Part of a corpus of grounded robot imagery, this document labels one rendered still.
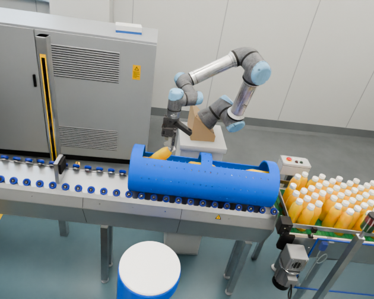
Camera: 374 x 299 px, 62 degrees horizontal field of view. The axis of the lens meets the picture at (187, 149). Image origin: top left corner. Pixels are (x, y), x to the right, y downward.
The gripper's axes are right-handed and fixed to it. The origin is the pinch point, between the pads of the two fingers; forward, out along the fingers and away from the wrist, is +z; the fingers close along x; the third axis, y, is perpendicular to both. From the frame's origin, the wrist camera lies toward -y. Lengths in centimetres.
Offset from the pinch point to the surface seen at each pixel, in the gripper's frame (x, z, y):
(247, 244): 9, 65, -60
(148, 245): 52, 24, 6
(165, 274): 66, 24, -3
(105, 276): 8, 118, 37
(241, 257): 9, 80, -59
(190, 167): 8.3, 6.4, -11.3
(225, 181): 12.1, 10.5, -32.5
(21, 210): 9, 56, 89
